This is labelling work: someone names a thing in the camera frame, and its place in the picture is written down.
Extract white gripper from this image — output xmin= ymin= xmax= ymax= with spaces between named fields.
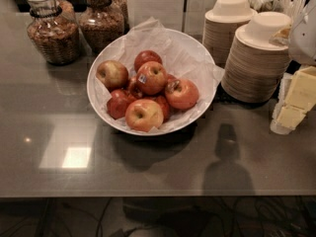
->
xmin=270 ymin=0 xmax=316 ymax=135

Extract red apple with sticker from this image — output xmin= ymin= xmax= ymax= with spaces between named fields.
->
xmin=136 ymin=61 xmax=167 ymax=95

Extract paper bowl stack front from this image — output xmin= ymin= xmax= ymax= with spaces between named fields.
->
xmin=221 ymin=12 xmax=291 ymax=104

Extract paper bowl stack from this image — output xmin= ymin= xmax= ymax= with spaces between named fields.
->
xmin=202 ymin=0 xmax=257 ymax=67
xmin=221 ymin=12 xmax=291 ymax=104

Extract paper bowl stack back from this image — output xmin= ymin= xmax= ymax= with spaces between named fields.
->
xmin=202 ymin=0 xmax=257 ymax=67

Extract red apple right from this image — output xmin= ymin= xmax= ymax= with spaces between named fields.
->
xmin=165 ymin=79 xmax=199 ymax=110

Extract red apple under front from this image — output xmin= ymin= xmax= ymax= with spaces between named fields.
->
xmin=151 ymin=95 xmax=170 ymax=121

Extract white bowl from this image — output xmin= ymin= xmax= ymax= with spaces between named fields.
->
xmin=86 ymin=28 xmax=217 ymax=137

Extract yellow-red apple front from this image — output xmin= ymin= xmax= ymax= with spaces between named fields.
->
xmin=125 ymin=99 xmax=164 ymax=132

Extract yellow-red apple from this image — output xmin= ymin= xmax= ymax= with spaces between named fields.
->
xmin=96 ymin=60 xmax=128 ymax=91
xmin=125 ymin=99 xmax=164 ymax=132

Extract red apple back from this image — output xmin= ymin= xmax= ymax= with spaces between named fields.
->
xmin=134 ymin=49 xmax=162 ymax=71

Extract small red apple middle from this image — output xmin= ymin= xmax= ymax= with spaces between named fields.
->
xmin=127 ymin=76 xmax=143 ymax=99

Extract dark red apple front-left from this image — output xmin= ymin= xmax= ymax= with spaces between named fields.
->
xmin=107 ymin=89 xmax=135 ymax=119

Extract yellow-red apple left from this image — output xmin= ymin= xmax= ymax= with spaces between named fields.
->
xmin=96 ymin=60 xmax=128 ymax=91

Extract white box left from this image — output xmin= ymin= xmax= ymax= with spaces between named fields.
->
xmin=127 ymin=0 xmax=184 ymax=31

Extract glass granola jar right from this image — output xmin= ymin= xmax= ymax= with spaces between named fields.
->
xmin=78 ymin=0 xmax=124 ymax=53

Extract glass granola jar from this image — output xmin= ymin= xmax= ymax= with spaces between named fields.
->
xmin=78 ymin=0 xmax=124 ymax=53
xmin=27 ymin=0 xmax=80 ymax=65

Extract glass granola jar left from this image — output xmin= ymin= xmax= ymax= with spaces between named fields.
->
xmin=27 ymin=0 xmax=80 ymax=65

